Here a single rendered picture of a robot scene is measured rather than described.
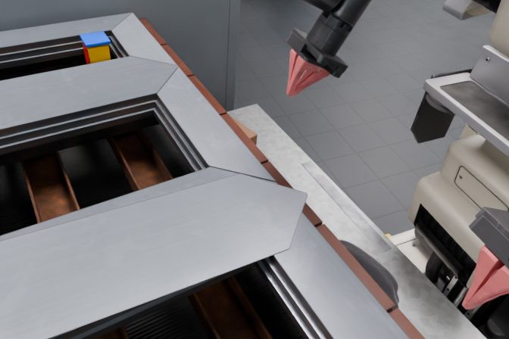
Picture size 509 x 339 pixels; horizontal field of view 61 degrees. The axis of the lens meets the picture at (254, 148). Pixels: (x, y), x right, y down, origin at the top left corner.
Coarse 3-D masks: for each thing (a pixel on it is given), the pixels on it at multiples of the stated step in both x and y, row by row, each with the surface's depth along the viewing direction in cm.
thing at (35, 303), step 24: (24, 240) 64; (48, 240) 64; (0, 264) 61; (24, 264) 61; (48, 264) 61; (0, 288) 58; (24, 288) 58; (48, 288) 59; (0, 312) 56; (24, 312) 56; (48, 312) 56; (0, 336) 53; (24, 336) 54; (48, 336) 54
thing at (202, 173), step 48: (0, 48) 106; (48, 48) 111; (144, 96) 95; (0, 144) 84; (192, 144) 84; (144, 192) 73; (0, 240) 64; (192, 288) 64; (288, 288) 63; (96, 336) 59
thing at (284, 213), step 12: (252, 180) 77; (264, 180) 78; (252, 192) 75; (264, 192) 75; (276, 192) 76; (288, 192) 76; (264, 204) 73; (276, 204) 73; (288, 204) 74; (276, 216) 71; (288, 216) 72; (300, 216) 72; (276, 228) 70; (288, 228) 70; (288, 240) 68
